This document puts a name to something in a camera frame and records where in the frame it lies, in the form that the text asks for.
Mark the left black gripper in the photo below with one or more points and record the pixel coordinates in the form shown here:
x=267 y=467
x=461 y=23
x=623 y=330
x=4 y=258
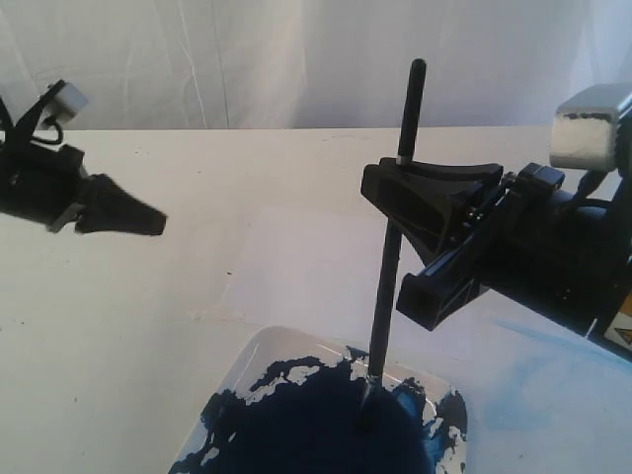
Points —
x=51 y=187

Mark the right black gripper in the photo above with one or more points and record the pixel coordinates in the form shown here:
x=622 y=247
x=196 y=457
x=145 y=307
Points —
x=565 y=256

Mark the white paper sheet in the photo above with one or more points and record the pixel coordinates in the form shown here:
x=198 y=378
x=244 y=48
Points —
x=310 y=270

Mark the black paintbrush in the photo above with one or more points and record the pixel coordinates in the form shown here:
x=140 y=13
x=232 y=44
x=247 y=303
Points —
x=380 y=329

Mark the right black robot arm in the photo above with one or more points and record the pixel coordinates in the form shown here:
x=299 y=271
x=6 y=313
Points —
x=565 y=256

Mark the white backdrop curtain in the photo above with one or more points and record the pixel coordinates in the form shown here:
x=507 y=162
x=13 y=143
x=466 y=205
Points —
x=291 y=64

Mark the white square paint plate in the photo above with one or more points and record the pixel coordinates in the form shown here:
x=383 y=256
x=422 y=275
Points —
x=289 y=404

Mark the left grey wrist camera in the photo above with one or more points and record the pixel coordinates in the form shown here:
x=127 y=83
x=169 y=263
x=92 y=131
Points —
x=67 y=103

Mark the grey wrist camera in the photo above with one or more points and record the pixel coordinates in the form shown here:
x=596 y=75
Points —
x=586 y=130
x=67 y=103

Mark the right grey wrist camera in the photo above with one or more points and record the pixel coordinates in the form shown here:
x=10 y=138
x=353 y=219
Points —
x=586 y=130

